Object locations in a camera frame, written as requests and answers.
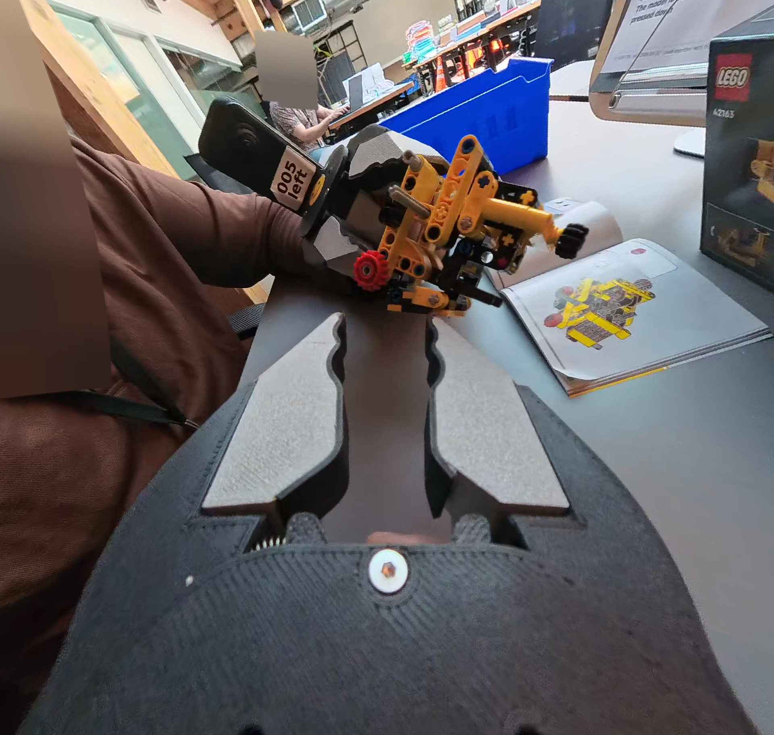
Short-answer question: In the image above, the task instruction sign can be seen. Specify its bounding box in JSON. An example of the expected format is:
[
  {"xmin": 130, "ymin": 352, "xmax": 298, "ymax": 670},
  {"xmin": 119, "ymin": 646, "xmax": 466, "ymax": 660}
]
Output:
[{"xmin": 589, "ymin": 0, "xmax": 774, "ymax": 158}]

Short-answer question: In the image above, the black monitor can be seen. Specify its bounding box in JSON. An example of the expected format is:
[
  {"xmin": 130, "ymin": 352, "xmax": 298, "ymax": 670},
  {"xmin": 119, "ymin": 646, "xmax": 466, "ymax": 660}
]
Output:
[{"xmin": 535, "ymin": 0, "xmax": 618, "ymax": 71}]

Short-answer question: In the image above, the yellow lego bulldozer model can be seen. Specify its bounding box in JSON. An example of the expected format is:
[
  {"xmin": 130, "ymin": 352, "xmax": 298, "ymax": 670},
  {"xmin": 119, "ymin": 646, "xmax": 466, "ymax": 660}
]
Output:
[{"xmin": 352, "ymin": 133, "xmax": 590, "ymax": 319}]

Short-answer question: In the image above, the blue plastic bin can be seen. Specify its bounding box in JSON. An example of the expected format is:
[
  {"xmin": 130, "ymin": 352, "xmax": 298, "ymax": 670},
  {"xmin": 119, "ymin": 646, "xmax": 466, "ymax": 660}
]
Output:
[{"xmin": 380, "ymin": 55, "xmax": 554, "ymax": 175}]

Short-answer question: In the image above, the red lego gear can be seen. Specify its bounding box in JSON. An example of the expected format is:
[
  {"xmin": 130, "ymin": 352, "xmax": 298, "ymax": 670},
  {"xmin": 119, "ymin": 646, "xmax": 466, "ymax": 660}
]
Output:
[{"xmin": 352, "ymin": 250, "xmax": 389, "ymax": 291}]

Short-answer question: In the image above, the dark lego box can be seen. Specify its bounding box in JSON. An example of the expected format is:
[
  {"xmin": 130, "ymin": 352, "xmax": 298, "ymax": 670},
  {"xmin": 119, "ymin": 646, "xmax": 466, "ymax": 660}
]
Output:
[{"xmin": 699, "ymin": 34, "xmax": 774, "ymax": 293}]

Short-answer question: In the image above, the person's left forearm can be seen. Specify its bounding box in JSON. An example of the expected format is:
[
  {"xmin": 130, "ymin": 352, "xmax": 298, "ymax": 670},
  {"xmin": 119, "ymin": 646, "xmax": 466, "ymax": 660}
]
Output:
[{"xmin": 73, "ymin": 137, "xmax": 315, "ymax": 289}]

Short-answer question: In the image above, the lego instruction booklet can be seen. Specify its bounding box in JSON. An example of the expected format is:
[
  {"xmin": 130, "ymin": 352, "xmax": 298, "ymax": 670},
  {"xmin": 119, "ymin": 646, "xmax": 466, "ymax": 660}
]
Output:
[{"xmin": 484, "ymin": 198, "xmax": 774, "ymax": 399}]

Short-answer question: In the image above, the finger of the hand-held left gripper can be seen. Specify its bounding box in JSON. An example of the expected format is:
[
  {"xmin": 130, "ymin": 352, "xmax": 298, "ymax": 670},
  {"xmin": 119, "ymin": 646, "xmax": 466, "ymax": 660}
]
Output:
[
  {"xmin": 345, "ymin": 123, "xmax": 449, "ymax": 196},
  {"xmin": 301, "ymin": 196, "xmax": 389, "ymax": 293}
]

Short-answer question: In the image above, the black strap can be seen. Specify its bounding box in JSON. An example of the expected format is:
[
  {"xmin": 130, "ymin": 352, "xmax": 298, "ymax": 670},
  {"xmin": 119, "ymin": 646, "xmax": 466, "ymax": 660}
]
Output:
[{"xmin": 57, "ymin": 336, "xmax": 200, "ymax": 430}]

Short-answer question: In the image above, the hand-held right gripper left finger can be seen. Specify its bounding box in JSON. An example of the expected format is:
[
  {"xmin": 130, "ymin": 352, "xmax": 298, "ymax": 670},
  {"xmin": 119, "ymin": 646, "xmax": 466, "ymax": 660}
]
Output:
[{"xmin": 200, "ymin": 312, "xmax": 352, "ymax": 518}]

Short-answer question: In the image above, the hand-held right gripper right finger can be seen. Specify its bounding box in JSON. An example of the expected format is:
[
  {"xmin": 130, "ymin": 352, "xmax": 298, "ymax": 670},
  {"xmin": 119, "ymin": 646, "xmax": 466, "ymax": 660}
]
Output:
[{"xmin": 423, "ymin": 316, "xmax": 572, "ymax": 519}]

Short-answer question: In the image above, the long wooden workbench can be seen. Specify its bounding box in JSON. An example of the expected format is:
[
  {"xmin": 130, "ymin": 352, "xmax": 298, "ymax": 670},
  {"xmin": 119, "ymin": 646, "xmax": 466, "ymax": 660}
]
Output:
[{"xmin": 329, "ymin": 0, "xmax": 542, "ymax": 131}]

